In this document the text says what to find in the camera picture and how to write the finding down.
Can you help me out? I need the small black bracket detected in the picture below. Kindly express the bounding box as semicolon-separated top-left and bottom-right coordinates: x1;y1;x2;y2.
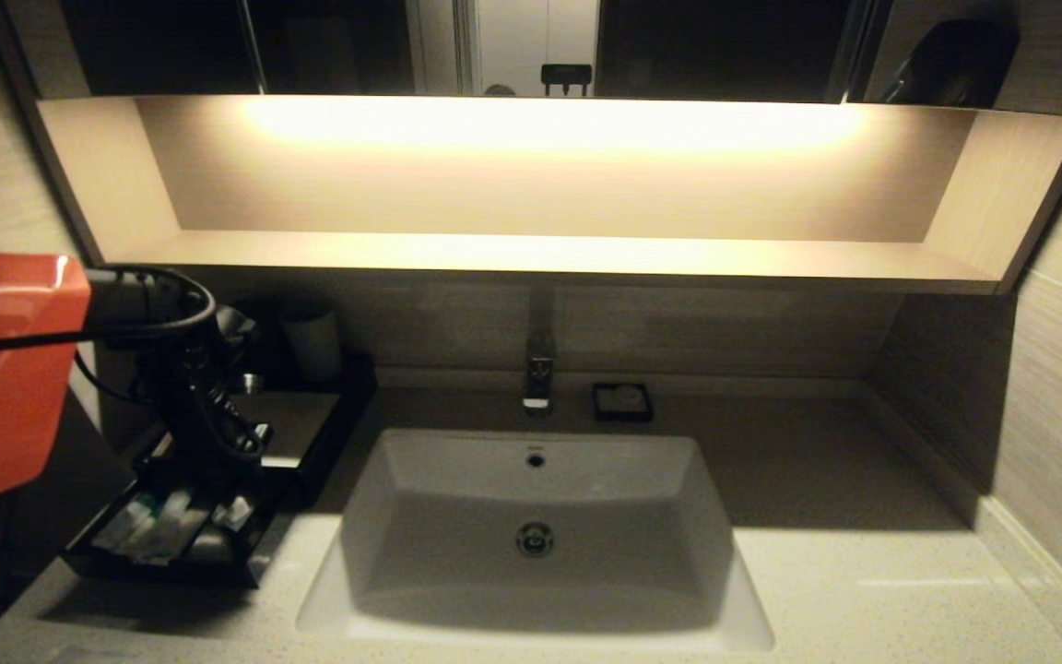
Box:
541;65;593;99

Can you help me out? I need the wooden wall niche shelf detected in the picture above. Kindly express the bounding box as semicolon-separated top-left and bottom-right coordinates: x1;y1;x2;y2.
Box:
38;95;1062;296

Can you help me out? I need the black soap dish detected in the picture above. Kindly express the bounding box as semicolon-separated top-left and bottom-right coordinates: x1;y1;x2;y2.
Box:
592;383;654;424

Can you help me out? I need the chrome sink drain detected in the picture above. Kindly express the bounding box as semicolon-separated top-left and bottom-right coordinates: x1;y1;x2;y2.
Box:
516;522;556;558

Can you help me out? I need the white ceramic sink basin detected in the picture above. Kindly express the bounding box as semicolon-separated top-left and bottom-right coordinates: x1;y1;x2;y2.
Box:
299;429;774;652

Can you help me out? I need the cotton swab pad packet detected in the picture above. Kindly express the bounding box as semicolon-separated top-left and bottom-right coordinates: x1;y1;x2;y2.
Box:
213;496;256;534

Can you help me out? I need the chrome faucet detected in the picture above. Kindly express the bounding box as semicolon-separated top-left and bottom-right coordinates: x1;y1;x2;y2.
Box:
522;286;558;412

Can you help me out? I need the white cup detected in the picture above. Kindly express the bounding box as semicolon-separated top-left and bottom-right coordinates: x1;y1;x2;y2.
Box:
280;302;345;384

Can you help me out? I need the white green toiletry packet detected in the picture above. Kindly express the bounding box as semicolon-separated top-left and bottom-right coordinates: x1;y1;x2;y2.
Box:
91;493;163;556

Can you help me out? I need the clear toothbrush packet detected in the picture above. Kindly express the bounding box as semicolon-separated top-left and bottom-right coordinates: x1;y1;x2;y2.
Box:
130;489;210;566

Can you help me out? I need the black cup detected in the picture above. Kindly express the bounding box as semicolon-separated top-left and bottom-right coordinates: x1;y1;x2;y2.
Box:
225;295;292;370

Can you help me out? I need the black looped cable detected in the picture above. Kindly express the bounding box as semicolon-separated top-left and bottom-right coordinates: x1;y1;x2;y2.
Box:
0;266;218;356

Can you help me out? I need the mirror cabinet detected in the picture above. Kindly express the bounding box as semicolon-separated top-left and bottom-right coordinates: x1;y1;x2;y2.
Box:
0;0;1062;117

